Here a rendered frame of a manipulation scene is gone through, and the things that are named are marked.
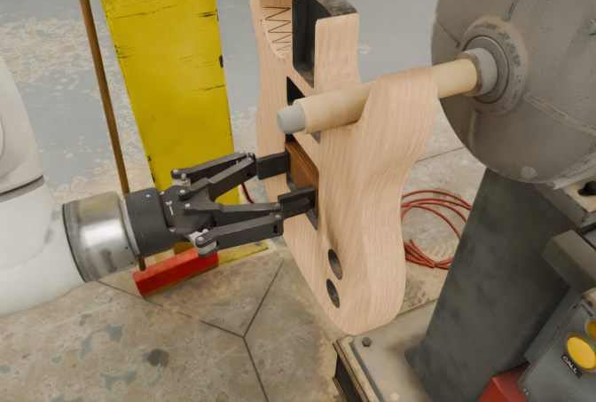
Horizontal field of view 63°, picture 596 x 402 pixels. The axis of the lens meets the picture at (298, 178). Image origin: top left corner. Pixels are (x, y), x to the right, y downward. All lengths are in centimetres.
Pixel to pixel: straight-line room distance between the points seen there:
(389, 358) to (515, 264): 59
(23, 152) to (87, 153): 199
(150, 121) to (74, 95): 152
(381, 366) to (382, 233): 90
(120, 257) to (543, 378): 48
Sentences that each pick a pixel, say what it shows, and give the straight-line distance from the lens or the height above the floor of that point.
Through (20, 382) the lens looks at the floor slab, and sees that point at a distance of 186.
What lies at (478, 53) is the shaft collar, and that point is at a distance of 51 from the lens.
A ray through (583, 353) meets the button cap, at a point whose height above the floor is 107.
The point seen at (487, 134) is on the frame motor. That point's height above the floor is 118.
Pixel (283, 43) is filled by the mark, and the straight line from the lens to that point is 60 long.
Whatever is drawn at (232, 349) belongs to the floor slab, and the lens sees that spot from 170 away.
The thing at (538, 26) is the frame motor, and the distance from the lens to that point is 49.
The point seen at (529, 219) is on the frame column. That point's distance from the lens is 81.
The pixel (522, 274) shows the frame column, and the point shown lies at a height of 86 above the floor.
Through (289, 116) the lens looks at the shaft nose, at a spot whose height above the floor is 126.
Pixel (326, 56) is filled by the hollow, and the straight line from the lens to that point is 48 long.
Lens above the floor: 151
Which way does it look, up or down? 44 degrees down
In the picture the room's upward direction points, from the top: straight up
